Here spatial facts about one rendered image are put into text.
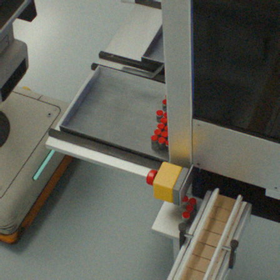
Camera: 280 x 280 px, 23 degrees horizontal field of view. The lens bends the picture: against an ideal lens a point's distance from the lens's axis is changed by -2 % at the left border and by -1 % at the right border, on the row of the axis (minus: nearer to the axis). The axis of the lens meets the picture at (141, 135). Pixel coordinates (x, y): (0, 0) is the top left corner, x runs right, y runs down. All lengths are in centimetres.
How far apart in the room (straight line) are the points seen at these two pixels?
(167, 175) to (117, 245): 113
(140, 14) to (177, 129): 78
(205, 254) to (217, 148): 27
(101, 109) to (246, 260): 62
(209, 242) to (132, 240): 111
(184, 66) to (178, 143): 28
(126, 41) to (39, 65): 129
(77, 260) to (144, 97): 94
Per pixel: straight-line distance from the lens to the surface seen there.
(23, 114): 297
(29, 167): 279
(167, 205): 190
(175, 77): 157
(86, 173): 308
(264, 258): 207
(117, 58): 224
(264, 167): 171
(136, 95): 214
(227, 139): 167
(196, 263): 175
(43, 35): 370
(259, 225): 192
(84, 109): 213
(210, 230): 180
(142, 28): 236
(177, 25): 146
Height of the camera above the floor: 248
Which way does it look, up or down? 51 degrees down
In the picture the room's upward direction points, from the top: 5 degrees counter-clockwise
